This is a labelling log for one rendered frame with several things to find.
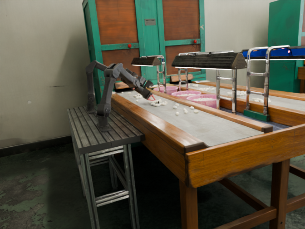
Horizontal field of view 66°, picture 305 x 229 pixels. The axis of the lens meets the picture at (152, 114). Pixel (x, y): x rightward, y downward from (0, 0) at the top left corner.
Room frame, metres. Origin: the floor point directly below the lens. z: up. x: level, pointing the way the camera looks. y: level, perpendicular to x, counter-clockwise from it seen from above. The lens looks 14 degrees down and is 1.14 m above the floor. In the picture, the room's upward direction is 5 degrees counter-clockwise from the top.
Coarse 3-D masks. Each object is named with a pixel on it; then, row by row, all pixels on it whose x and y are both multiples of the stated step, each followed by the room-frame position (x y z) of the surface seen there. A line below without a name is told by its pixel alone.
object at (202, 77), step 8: (152, 80) 2.78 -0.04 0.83; (160, 80) 2.81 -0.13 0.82; (168, 80) 2.85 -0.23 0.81; (184, 80) 3.10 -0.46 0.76; (192, 80) 2.97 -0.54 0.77; (96, 88) 2.86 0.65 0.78; (128, 88) 2.83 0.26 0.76; (152, 88) 2.78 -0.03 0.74; (96, 96) 3.03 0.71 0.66; (96, 104) 3.07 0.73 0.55; (136, 144) 2.71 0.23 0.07
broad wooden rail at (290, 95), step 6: (204, 84) 2.68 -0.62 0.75; (210, 84) 2.58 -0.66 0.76; (222, 84) 2.48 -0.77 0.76; (228, 84) 2.44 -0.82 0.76; (240, 90) 2.13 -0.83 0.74; (252, 90) 2.00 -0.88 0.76; (258, 90) 1.95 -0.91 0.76; (270, 90) 1.91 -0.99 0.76; (276, 90) 1.89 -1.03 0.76; (276, 96) 1.76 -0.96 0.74; (282, 96) 1.71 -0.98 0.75; (288, 96) 1.67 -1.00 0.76; (294, 96) 1.63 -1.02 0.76; (300, 96) 1.60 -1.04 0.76
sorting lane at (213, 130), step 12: (132, 96) 2.32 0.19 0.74; (156, 96) 2.21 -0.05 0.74; (144, 108) 1.75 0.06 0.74; (156, 108) 1.71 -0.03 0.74; (168, 108) 1.68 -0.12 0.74; (180, 108) 1.65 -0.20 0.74; (168, 120) 1.36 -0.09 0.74; (180, 120) 1.34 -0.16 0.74; (192, 120) 1.32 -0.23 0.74; (204, 120) 1.30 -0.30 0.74; (216, 120) 1.28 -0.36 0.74; (228, 120) 1.26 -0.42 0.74; (192, 132) 1.11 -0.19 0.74; (204, 132) 1.10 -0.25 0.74; (216, 132) 1.08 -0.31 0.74; (228, 132) 1.07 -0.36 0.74; (240, 132) 1.06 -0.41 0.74; (252, 132) 1.04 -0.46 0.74; (216, 144) 0.93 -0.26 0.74
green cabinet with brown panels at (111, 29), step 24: (96, 0) 2.60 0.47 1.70; (120, 0) 2.69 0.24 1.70; (144, 0) 2.78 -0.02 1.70; (168, 0) 2.88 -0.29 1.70; (192, 0) 2.99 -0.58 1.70; (96, 24) 2.58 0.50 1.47; (120, 24) 2.68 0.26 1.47; (144, 24) 2.77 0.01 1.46; (168, 24) 2.88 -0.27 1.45; (192, 24) 2.99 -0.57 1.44; (96, 48) 2.57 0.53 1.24; (120, 48) 2.66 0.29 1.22; (144, 48) 2.75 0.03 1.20; (168, 48) 2.87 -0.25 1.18; (192, 48) 2.99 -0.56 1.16; (96, 72) 2.79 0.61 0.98; (144, 72) 2.75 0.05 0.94; (168, 72) 2.87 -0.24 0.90; (192, 72) 2.97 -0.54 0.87
